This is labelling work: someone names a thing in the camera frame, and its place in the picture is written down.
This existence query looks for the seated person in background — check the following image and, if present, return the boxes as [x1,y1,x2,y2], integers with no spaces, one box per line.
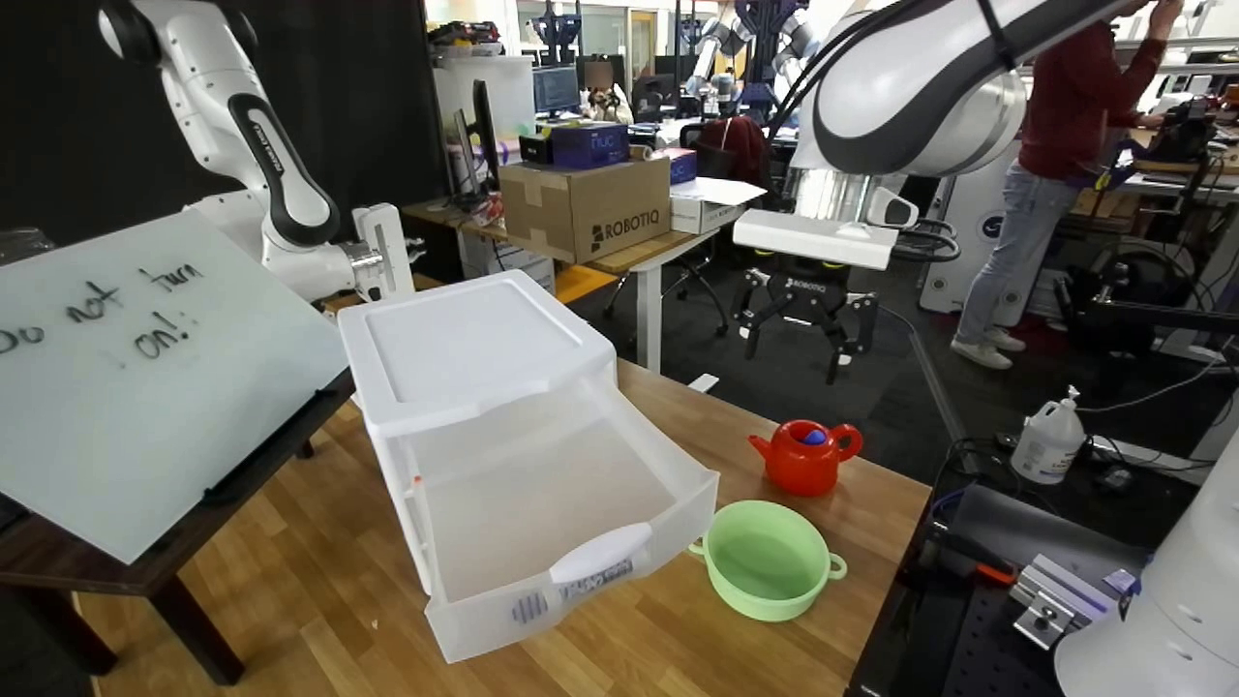
[581,60,632,123]

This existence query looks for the blue box on cardboard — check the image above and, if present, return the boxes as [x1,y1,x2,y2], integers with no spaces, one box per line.
[520,123,626,172]

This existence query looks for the white plastic jug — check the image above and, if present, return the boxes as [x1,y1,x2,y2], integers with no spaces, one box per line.
[1009,389,1087,483]

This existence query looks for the white idle robot arm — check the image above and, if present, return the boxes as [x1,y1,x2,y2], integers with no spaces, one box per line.
[98,0,414,302]

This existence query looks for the white drawer cabinet frame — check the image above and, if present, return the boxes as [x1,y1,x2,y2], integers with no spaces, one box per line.
[336,273,614,599]

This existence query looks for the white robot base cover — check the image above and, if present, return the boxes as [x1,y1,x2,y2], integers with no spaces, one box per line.
[1053,434,1239,697]

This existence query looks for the red toy teapot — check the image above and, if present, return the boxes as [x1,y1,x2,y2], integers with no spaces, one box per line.
[751,417,864,496]

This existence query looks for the silver metal bracket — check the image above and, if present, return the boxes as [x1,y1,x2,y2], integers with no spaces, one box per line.
[1009,553,1144,649]

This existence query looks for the white plastic drawer tray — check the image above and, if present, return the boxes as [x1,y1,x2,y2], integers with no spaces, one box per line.
[373,385,722,664]

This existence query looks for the dark wooden side table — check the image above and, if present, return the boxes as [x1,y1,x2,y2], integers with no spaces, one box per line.
[0,373,351,684]

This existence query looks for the person in red sweater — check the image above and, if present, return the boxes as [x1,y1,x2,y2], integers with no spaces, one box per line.
[949,0,1184,373]

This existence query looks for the green plastic pot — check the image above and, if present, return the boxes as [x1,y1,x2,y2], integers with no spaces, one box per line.
[694,501,847,624]

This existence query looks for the white active robot arm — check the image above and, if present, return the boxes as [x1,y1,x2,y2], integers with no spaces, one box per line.
[731,0,1122,273]

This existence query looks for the whiteboard with handwriting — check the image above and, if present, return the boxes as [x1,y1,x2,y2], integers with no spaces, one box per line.
[0,214,346,566]

